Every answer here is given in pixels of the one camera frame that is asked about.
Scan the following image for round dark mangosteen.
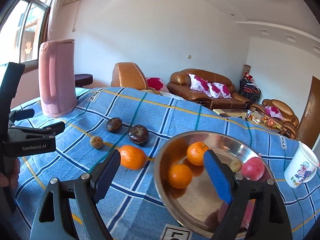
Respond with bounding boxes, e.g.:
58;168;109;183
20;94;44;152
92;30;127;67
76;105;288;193
128;124;149;147

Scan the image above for stacked black chairs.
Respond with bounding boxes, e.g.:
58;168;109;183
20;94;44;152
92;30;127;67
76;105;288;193
239;79;262;102

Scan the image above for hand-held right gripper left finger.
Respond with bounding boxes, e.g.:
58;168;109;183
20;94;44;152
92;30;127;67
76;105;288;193
30;149;122;240

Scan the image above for stainless steel bowl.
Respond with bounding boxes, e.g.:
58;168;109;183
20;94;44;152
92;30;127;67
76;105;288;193
153;131;275;239

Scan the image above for pink radish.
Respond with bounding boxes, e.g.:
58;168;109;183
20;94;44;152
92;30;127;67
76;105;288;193
241;156;265;180

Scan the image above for brown wooden door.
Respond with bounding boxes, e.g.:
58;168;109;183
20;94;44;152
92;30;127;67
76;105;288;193
296;76;320;143

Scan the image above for window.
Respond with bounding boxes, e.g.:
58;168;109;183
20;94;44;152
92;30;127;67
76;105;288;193
0;0;57;67

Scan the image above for pink curtain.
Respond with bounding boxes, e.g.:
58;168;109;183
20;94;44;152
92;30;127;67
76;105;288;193
46;0;83;43

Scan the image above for brown leather armchair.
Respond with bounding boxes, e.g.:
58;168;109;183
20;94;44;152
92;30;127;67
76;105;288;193
250;99;299;139
111;62;173;97

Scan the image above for blue plaid blanket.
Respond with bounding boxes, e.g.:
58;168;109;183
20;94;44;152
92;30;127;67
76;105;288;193
10;87;320;240

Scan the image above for pink electric kettle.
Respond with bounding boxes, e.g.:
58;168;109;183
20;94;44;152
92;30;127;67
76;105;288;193
38;39;77;117

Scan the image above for person's left hand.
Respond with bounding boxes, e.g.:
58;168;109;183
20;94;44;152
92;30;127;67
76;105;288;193
0;159;21;188

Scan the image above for brown leather sofa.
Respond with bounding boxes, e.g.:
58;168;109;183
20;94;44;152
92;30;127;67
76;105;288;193
167;68;251;110

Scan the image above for orange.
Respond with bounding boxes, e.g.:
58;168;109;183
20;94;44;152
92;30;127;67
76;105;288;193
187;142;210;167
118;145;147;170
168;164;193;189

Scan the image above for white red flower pillow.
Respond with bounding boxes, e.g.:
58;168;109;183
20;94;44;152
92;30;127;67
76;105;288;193
208;82;232;99
189;74;213;92
264;106;284;120

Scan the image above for white cartoon print cup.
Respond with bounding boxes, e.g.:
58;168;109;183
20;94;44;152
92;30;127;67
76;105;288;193
284;141;320;188

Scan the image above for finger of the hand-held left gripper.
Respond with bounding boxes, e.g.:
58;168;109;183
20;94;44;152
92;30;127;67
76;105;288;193
7;121;66;140
9;109;35;127

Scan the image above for brown kiwi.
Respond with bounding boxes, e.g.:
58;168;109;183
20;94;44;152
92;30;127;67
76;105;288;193
90;136;104;149
230;159;242;173

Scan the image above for dark round stool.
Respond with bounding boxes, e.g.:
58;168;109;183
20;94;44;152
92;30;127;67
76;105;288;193
74;74;93;88

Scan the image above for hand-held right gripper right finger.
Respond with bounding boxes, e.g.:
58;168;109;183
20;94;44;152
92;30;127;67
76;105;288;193
203;149;293;240

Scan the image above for wooden coffee table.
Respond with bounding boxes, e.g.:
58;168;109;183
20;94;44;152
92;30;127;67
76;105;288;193
212;109;280;130

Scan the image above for white wall cable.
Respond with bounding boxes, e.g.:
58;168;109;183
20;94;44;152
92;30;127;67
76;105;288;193
62;0;83;33

